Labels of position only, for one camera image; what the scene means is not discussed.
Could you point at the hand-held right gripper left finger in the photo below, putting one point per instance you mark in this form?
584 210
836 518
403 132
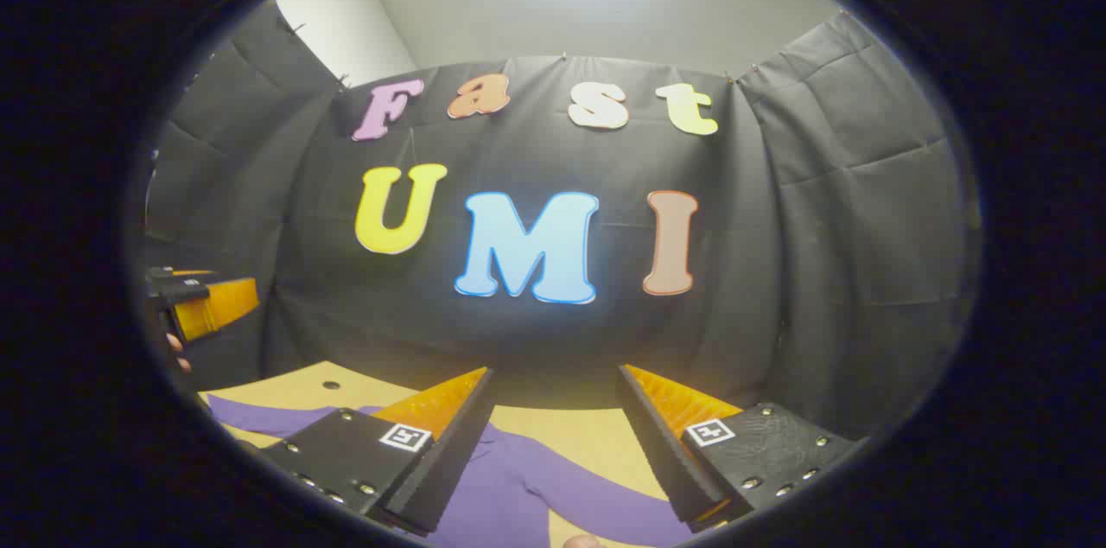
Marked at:
445 453

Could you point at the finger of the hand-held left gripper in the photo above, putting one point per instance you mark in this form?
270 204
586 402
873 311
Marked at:
220 306

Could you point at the black backdrop cloth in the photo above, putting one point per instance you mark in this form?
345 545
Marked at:
804 211

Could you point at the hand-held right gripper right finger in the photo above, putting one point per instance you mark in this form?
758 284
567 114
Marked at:
661 444

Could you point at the purple button shirt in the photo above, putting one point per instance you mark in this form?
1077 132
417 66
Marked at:
518 487

